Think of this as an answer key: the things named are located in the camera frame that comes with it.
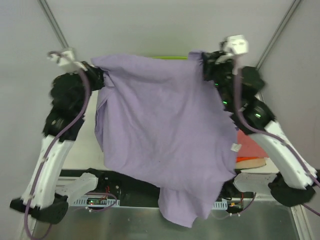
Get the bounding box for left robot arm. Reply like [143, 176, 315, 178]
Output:
[9, 61, 106, 225]

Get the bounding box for left controller board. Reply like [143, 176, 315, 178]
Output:
[69, 193, 120, 213]

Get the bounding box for controller board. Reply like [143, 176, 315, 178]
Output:
[69, 193, 120, 213]
[210, 194, 256, 220]

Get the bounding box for beige folded t shirt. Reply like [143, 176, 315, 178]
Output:
[235, 158, 266, 170]

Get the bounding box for right controller board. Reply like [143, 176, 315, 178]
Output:
[210, 194, 256, 220]

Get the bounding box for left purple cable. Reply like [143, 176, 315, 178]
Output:
[23, 51, 91, 240]

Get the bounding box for orange folded t shirt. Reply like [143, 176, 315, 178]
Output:
[236, 156, 260, 163]

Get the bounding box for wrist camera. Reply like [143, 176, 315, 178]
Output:
[217, 34, 249, 63]
[47, 47, 87, 73]

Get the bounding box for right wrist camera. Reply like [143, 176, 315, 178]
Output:
[217, 34, 249, 63]

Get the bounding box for left aluminium frame post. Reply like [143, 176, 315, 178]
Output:
[37, 0, 70, 49]

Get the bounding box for pink folded t shirt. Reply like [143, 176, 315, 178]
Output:
[237, 130, 268, 159]

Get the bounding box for aluminium frame post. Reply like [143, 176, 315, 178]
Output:
[37, 0, 70, 49]
[255, 0, 303, 70]

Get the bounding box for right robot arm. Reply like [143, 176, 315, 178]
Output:
[200, 50, 319, 207]

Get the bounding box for right aluminium frame post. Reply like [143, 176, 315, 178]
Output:
[255, 0, 303, 70]

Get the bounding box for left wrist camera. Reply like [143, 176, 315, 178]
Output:
[47, 47, 87, 73]

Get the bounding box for green plastic basin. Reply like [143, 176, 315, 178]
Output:
[152, 56, 188, 60]

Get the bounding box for purple t shirt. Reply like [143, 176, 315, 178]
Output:
[91, 51, 237, 228]

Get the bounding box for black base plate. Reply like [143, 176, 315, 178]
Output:
[58, 167, 287, 208]

